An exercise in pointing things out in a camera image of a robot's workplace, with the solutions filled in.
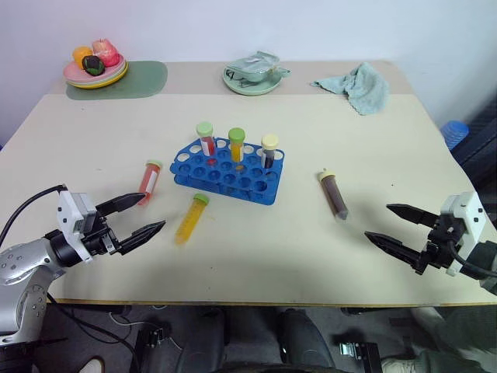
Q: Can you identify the black floor cable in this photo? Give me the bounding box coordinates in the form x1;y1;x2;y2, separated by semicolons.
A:
46;293;141;373

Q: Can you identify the orange toy fruit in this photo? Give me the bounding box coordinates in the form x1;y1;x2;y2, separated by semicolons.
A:
72;46;94;65

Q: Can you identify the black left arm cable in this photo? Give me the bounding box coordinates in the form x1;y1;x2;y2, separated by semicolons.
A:
0;185;68;245

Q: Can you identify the white shoe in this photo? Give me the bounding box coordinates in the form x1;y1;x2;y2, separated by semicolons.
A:
75;356;106;373

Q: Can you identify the green placemat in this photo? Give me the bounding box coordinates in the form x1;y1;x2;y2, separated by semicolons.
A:
64;60;169;102

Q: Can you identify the black case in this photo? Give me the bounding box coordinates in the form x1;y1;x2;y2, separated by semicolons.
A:
450;99;497;225

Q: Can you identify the dark toy mangosteen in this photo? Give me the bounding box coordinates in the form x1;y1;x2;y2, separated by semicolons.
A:
82;54;106;76

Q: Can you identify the pale green dish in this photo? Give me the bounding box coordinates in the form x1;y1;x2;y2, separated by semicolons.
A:
222;65;283;96

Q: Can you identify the brown tube, yellow cap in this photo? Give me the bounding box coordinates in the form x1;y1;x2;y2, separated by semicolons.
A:
317;167;350;223

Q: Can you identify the light green towel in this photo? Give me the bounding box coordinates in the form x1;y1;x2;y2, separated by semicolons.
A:
309;61;391;117

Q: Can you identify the blue test tube rack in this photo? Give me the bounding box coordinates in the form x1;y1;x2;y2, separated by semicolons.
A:
169;137;286;206

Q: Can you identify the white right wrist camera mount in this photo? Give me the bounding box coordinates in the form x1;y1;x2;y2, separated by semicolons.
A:
440;190;488;277

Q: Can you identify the red tube, pale green cap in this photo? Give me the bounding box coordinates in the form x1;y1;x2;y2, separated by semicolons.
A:
196;121;217;157

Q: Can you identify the metal clamp bracket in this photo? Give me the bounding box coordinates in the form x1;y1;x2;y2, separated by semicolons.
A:
134;327;175;353
338;340;384;373

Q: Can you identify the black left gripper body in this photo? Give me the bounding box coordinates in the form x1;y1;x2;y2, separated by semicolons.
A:
80;211;126;257

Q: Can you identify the yellow plate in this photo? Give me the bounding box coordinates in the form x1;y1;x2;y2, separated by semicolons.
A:
66;64;129;91

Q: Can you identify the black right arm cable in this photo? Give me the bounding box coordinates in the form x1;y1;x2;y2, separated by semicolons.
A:
445;239;497;280

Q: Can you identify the light green plate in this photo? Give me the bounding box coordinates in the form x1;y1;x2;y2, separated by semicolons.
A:
65;58;128;87

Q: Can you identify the grey shoe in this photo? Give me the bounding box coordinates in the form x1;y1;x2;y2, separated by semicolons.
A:
380;356;420;373

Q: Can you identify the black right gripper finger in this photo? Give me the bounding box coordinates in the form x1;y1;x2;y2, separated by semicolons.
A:
363;231;423;270
385;203;439;229

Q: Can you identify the pink toy peach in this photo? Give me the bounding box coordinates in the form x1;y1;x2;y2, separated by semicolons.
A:
91;37;121;67

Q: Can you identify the pink plate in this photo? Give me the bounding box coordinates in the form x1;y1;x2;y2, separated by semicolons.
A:
63;53;126;84

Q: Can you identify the orange tube, green cap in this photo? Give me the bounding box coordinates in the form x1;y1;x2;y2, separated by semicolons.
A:
228;127;247;163

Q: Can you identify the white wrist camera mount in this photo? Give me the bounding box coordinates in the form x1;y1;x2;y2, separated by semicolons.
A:
57;188;98;263
440;190;488;277

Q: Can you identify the pink-red tube, green cap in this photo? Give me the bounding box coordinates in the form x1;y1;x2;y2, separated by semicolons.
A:
137;159;163;207

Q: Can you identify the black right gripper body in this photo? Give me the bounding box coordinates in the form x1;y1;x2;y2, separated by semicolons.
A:
412;214;467;276

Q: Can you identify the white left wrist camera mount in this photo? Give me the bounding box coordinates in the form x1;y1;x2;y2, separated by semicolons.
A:
57;188;98;263

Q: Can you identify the dark tube, pale yellow cap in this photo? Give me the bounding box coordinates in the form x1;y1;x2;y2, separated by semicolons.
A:
260;134;280;169

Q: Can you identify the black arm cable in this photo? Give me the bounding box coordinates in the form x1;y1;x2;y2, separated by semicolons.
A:
445;239;497;280
0;185;68;245

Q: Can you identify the yellow tube, green cap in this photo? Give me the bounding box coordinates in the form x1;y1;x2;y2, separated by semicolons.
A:
174;193;210;246

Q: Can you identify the blue ribbed object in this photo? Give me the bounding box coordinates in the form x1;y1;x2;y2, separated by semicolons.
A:
440;120;471;152

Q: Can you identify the dark rounded shape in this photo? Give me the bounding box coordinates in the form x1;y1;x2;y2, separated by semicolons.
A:
271;307;335;371

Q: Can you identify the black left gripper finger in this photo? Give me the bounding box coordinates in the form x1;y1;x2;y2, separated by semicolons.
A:
116;220;168;256
95;192;151;216

